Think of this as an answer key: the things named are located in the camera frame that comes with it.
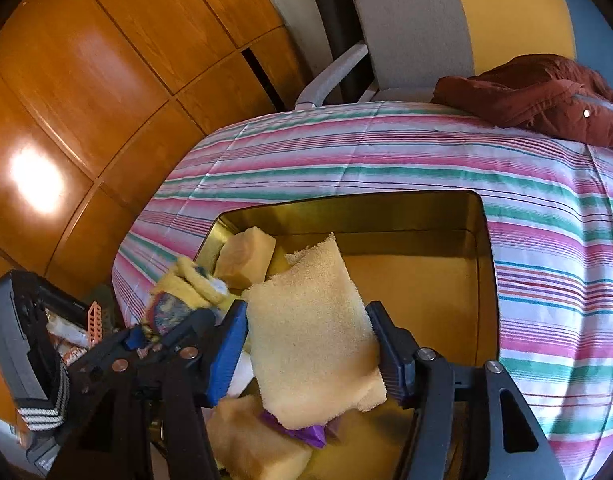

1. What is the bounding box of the yellow plush toy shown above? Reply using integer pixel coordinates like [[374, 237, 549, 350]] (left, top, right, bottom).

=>
[[141, 257, 232, 341]]

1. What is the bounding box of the maroon jacket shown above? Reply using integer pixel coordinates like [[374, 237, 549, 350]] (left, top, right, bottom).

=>
[[431, 54, 613, 148]]

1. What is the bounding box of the grey yellow blue armchair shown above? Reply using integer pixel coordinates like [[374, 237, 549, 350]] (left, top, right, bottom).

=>
[[294, 0, 613, 111]]

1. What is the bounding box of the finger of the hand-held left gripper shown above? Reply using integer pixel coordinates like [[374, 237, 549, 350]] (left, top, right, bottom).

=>
[[154, 309, 218, 356], [94, 327, 144, 363]]

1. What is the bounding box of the purple cloth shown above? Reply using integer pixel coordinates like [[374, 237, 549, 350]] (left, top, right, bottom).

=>
[[261, 410, 342, 448]]

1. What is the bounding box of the pale yellow towel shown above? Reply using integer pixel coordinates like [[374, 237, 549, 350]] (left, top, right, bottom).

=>
[[241, 232, 387, 431]]

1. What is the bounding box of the orange ridged plastic piece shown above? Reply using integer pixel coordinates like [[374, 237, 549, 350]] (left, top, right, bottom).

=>
[[88, 301, 106, 348]]

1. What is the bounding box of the wooden wardrobe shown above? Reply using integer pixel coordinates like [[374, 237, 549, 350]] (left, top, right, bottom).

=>
[[0, 0, 312, 411]]

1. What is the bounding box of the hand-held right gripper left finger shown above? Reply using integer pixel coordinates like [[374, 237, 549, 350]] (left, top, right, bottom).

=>
[[46, 300, 249, 480]]

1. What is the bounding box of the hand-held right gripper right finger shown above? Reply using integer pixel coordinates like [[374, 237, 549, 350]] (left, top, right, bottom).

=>
[[365, 301, 567, 480]]

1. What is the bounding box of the striped blanket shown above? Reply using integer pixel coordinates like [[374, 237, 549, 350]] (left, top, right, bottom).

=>
[[111, 100, 613, 480]]

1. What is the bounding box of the gold tin box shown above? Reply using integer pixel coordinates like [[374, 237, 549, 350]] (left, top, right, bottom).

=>
[[146, 191, 500, 480]]

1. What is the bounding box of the yellow sponge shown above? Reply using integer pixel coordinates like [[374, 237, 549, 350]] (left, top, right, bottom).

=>
[[206, 395, 312, 480], [214, 226, 277, 291]]

